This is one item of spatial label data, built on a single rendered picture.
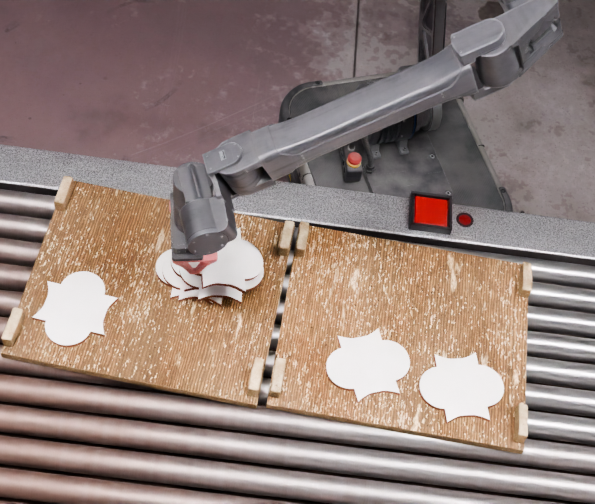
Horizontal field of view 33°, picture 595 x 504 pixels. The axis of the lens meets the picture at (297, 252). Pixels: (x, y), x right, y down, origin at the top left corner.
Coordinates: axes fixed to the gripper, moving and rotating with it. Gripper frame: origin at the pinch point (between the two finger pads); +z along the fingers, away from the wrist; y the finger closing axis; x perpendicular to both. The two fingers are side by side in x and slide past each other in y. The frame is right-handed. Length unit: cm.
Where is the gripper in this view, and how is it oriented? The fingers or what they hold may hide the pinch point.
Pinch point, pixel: (193, 251)
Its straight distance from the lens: 157.5
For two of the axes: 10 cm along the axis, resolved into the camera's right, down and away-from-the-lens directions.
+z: -0.9, 5.3, 8.4
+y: -1.1, -8.5, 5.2
